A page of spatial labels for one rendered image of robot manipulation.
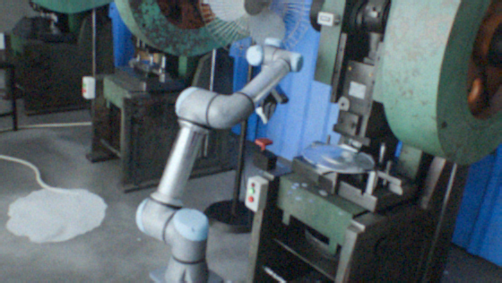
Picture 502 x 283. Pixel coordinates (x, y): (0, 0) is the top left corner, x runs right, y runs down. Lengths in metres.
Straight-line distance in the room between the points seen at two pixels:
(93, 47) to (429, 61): 3.83
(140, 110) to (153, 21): 0.62
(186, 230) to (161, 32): 1.53
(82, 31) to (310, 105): 2.26
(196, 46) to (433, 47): 1.84
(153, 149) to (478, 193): 2.04
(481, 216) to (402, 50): 1.83
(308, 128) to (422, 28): 2.44
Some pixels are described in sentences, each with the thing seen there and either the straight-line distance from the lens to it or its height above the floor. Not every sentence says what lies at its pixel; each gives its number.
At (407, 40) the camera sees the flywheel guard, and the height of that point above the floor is 1.33.
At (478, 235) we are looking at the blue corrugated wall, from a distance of 3.18.
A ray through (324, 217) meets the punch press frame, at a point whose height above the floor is 0.58.
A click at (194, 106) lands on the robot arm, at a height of 1.01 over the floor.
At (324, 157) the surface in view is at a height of 0.79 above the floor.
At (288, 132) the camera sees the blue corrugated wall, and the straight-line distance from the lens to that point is 3.94.
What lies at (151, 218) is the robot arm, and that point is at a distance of 1.68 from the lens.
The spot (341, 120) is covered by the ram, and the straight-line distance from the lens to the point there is 1.97.
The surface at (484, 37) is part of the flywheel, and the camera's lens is 1.72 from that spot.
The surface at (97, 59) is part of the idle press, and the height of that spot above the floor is 0.47.
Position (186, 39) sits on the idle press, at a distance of 2.95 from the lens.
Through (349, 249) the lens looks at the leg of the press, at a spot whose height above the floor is 0.54.
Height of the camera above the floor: 1.48
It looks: 20 degrees down
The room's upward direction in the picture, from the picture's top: 7 degrees clockwise
